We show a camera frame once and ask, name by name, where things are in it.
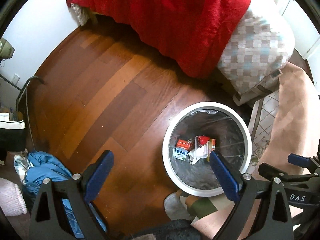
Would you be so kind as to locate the red fleece blanket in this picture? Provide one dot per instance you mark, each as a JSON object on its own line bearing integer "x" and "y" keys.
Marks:
{"x": 192, "y": 32}

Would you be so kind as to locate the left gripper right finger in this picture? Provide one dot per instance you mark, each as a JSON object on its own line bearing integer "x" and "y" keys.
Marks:
{"x": 273, "y": 220}

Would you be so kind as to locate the bed with checkered sheet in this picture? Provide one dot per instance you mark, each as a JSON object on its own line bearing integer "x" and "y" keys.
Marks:
{"x": 260, "y": 46}

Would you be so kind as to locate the white door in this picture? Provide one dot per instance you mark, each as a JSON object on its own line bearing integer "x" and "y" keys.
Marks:
{"x": 306, "y": 34}

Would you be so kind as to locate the pink table cloth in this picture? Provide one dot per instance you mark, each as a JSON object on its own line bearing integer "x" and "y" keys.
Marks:
{"x": 295, "y": 130}

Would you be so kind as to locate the orange snack wrapper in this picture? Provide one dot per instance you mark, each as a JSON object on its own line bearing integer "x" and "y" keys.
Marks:
{"x": 211, "y": 147}

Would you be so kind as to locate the black fuzzy trousers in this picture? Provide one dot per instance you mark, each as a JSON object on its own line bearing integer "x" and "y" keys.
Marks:
{"x": 175, "y": 229}

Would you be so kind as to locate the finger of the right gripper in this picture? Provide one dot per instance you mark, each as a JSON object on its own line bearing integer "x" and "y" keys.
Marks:
{"x": 268, "y": 172}
{"x": 299, "y": 160}

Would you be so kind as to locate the red wrapper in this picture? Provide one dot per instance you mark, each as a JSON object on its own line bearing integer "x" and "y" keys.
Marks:
{"x": 201, "y": 140}

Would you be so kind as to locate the white cookie wrapper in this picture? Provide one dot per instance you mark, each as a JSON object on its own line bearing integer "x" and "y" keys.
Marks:
{"x": 197, "y": 153}

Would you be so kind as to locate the blue red milk carton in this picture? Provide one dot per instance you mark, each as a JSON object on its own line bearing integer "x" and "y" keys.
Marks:
{"x": 182, "y": 149}

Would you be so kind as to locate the white round trash bin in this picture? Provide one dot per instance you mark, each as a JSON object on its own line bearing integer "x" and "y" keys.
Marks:
{"x": 190, "y": 138}

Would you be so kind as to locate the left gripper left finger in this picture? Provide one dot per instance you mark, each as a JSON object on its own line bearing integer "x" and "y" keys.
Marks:
{"x": 48, "y": 217}

